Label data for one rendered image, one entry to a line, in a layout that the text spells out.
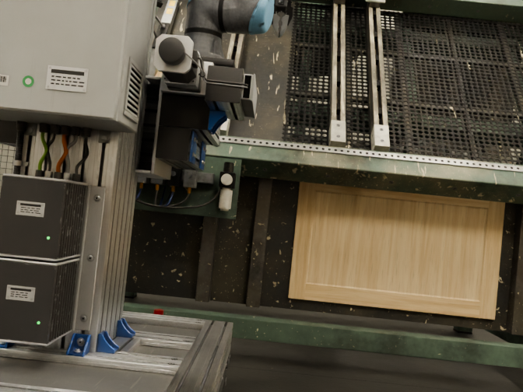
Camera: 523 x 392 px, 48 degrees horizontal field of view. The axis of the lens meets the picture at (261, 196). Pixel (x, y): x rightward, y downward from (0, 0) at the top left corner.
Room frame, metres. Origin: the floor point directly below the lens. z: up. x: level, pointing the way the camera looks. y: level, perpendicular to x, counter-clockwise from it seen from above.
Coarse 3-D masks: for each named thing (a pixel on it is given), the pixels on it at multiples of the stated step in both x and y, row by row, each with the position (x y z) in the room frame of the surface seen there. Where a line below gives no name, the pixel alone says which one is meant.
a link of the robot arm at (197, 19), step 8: (192, 0) 1.73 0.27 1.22; (200, 0) 1.72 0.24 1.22; (208, 0) 1.72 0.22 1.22; (216, 0) 1.71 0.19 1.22; (192, 8) 1.73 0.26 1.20; (200, 8) 1.72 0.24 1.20; (208, 8) 1.71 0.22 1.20; (216, 8) 1.71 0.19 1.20; (192, 16) 1.73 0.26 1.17; (200, 16) 1.72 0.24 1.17; (208, 16) 1.72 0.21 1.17; (216, 16) 1.71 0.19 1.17; (192, 24) 1.73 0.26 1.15; (200, 24) 1.72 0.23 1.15; (208, 24) 1.72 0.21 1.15; (216, 24) 1.73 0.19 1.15; (224, 32) 1.76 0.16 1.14
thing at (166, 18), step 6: (168, 0) 2.96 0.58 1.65; (174, 0) 2.96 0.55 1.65; (168, 6) 2.92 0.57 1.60; (174, 6) 2.93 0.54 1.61; (174, 12) 2.91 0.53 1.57; (162, 18) 2.86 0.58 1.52; (168, 18) 2.86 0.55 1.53; (174, 18) 2.93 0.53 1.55; (168, 30) 2.81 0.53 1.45; (150, 60) 2.66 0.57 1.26; (150, 66) 2.63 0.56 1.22; (150, 72) 2.60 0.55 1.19
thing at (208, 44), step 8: (184, 32) 1.76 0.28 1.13; (192, 32) 1.73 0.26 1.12; (200, 32) 1.72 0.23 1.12; (208, 32) 1.72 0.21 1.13; (216, 32) 1.74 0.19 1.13; (192, 40) 1.72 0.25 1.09; (200, 40) 1.71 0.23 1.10; (208, 40) 1.72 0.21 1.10; (216, 40) 1.74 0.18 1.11; (200, 48) 1.71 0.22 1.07; (208, 48) 1.71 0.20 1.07; (216, 48) 1.74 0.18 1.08; (208, 56) 1.71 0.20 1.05; (216, 56) 1.72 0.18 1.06
